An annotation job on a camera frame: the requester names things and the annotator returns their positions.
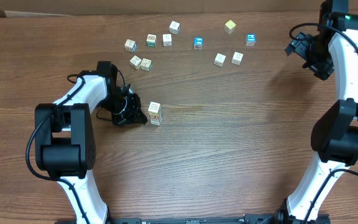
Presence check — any wooden block red thirteen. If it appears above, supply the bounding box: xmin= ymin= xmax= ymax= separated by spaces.
xmin=149 ymin=113 xmax=162 ymax=120

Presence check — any wooden block red three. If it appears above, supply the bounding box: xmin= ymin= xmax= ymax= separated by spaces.
xmin=150 ymin=119 xmax=162 ymax=124

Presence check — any wooden block number four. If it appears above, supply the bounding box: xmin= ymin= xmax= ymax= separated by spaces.
xmin=148 ymin=101 xmax=161 ymax=115

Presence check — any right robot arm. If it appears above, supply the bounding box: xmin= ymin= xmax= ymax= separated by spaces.
xmin=267 ymin=0 xmax=358 ymax=223

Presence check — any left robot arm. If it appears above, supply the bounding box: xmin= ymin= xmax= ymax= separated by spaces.
xmin=25 ymin=61 xmax=147 ymax=223

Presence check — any wooden block yellow edge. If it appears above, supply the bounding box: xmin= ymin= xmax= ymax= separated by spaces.
xmin=130 ymin=55 xmax=142 ymax=70

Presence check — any wooden block green edge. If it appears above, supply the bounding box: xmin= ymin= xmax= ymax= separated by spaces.
xmin=140 ymin=58 xmax=153 ymax=72

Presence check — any wooden block blue side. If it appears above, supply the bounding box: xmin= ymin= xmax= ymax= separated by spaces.
xmin=124 ymin=39 xmax=137 ymax=52

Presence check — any blue top block right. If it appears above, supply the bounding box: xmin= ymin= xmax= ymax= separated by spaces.
xmin=246 ymin=34 xmax=256 ymax=47

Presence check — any wooden block green letter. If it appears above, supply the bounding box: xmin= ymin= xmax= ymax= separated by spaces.
xmin=146 ymin=34 xmax=157 ymax=47

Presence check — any wooden block blue H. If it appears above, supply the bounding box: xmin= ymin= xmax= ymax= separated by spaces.
xmin=231 ymin=52 xmax=244 ymax=65

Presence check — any plain wooden block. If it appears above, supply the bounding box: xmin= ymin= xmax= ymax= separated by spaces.
xmin=163 ymin=34 xmax=172 ymax=47

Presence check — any yellow top wooden block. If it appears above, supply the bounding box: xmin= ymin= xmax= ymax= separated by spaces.
xmin=224 ymin=20 xmax=236 ymax=34

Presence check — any wooden block far top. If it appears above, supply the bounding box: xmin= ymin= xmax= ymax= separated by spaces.
xmin=169 ymin=21 xmax=180 ymax=35

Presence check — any wooden block yellow side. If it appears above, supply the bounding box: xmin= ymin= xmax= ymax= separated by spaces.
xmin=214 ymin=53 xmax=226 ymax=67

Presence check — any blue top wooden block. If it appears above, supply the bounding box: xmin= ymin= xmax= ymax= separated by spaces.
xmin=193 ymin=37 xmax=203 ymax=49

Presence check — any cardboard backdrop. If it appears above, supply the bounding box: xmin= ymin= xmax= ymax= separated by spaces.
xmin=0 ymin=0 xmax=358 ymax=19

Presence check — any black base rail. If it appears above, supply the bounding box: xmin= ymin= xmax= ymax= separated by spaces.
xmin=106 ymin=214 xmax=303 ymax=224

